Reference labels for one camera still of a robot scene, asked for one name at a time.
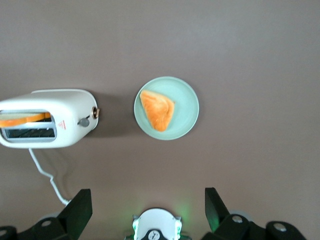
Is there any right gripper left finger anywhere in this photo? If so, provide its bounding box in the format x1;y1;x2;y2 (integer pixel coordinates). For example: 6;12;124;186
0;188;94;240

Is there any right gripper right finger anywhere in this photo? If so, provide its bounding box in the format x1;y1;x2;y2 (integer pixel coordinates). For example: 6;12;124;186
201;186;320;240

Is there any cream two-slot toaster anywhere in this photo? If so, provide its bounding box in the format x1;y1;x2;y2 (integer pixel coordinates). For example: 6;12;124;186
0;88;102;150

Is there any square toast slice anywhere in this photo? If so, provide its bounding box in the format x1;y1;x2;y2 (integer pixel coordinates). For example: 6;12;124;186
0;111;52;129

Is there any pale green round plate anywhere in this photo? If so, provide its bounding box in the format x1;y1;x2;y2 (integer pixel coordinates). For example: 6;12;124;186
133;75;200;142

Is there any triangular orange bread piece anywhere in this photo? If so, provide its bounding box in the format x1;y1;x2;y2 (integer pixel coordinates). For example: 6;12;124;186
139;89;176;133

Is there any white toaster power cord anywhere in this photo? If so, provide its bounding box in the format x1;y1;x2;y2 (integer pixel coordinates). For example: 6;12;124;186
27;147;76;207

